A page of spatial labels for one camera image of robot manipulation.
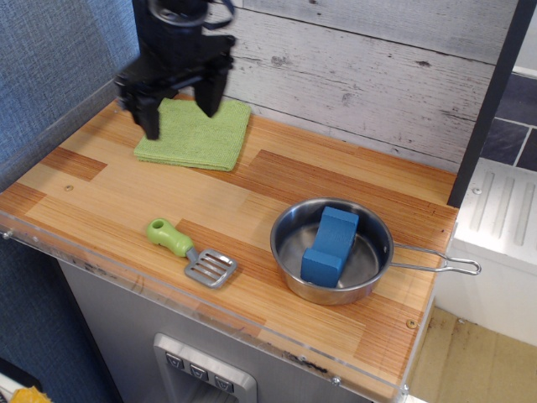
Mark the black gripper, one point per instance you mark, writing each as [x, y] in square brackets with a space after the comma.
[173, 56]

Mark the green rag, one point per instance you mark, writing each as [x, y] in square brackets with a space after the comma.
[191, 139]

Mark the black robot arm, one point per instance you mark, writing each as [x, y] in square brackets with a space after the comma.
[183, 12]

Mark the blue wooden block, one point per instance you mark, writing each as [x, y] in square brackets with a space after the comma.
[322, 264]

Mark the silver dispenser panel with buttons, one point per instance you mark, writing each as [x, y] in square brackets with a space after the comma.
[189, 375]

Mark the yellow object at corner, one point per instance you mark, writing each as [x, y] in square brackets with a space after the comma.
[29, 395]

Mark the white ribbed sink drainer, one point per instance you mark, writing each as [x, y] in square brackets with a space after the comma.
[498, 213]

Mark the green-handled toy spatula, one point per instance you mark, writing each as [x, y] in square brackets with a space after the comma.
[209, 267]

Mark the silver pot with wire handle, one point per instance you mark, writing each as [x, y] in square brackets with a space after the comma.
[371, 256]

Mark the dark grey right post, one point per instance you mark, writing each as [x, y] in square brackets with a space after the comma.
[512, 44]

